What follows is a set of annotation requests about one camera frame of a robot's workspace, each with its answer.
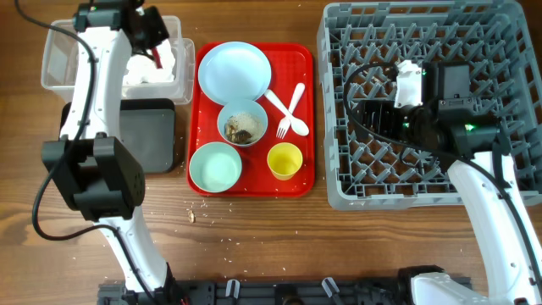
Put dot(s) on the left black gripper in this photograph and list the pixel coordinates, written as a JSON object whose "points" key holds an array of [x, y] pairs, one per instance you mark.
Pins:
{"points": [[161, 32]]}

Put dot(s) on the light blue plate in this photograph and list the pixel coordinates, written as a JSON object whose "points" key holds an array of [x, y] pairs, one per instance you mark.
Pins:
{"points": [[234, 71]]}

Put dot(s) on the clear plastic waste bin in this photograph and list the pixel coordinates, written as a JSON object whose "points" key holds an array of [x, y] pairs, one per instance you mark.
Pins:
{"points": [[60, 59]]}

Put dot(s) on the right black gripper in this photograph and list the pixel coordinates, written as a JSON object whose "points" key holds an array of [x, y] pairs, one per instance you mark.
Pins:
{"points": [[384, 109]]}

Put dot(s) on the black waste tray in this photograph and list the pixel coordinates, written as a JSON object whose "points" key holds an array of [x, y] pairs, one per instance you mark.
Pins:
{"points": [[148, 135]]}

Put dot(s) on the red snack wrapper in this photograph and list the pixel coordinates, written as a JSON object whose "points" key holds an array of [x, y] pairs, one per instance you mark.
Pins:
{"points": [[156, 57]]}

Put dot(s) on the nut shell on table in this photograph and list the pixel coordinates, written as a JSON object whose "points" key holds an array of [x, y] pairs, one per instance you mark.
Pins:
{"points": [[191, 217]]}

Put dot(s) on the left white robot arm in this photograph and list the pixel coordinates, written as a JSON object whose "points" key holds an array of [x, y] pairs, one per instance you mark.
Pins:
{"points": [[103, 53]]}

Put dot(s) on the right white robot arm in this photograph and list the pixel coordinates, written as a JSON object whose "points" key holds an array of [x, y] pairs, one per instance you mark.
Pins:
{"points": [[434, 111]]}

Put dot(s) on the yellow plastic cup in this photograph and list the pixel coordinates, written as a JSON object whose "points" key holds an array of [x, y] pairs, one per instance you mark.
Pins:
{"points": [[284, 160]]}

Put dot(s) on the food scraps and rice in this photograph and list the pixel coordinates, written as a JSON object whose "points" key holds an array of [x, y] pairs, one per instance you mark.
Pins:
{"points": [[243, 128]]}

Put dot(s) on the white plastic fork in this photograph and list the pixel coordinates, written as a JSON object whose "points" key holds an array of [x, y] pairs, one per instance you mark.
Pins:
{"points": [[290, 108]]}

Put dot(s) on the green bowl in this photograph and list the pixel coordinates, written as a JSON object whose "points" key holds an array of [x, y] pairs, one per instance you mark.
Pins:
{"points": [[215, 167]]}

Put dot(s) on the grey dishwasher rack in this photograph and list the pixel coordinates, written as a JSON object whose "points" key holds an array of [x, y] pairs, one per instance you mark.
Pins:
{"points": [[491, 37]]}

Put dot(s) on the white plastic spoon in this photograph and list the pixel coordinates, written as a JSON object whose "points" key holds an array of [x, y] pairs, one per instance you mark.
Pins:
{"points": [[297, 125]]}

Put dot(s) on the red serving tray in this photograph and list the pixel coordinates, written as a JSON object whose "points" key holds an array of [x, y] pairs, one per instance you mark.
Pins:
{"points": [[290, 64]]}

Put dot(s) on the light blue food bowl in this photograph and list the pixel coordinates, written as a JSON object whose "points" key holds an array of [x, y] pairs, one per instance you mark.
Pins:
{"points": [[242, 106]]}

